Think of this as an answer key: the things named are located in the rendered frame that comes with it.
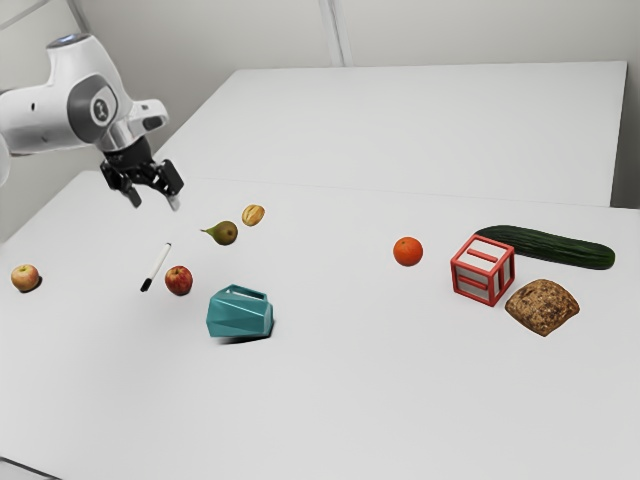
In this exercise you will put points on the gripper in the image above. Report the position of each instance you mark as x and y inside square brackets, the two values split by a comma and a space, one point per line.
[131, 157]

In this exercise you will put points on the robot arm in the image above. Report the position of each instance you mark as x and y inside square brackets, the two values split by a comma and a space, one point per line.
[45, 117]

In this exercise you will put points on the teal faceted mug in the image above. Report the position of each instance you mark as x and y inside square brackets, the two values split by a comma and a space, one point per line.
[239, 315]

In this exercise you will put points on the white marker pen black cap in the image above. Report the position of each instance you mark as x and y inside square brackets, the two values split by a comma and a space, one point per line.
[156, 267]

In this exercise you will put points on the green pear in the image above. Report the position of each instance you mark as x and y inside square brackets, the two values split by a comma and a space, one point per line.
[224, 232]

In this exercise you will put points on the red apple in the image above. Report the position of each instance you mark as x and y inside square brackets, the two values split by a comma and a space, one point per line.
[178, 280]

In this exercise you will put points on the small pale bread roll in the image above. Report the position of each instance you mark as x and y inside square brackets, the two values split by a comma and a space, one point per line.
[253, 215]

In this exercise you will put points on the yellow-red apple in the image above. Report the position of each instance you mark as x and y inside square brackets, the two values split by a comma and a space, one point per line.
[24, 277]

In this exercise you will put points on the orange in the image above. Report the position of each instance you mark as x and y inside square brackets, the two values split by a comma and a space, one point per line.
[408, 251]

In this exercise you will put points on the dark green cucumber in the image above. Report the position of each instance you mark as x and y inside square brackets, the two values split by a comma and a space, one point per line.
[550, 246]

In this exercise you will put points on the brown seeded bread roll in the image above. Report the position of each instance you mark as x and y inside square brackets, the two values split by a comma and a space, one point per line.
[542, 307]

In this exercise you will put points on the red frame white cube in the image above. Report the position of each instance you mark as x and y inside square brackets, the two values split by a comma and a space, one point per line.
[481, 270]

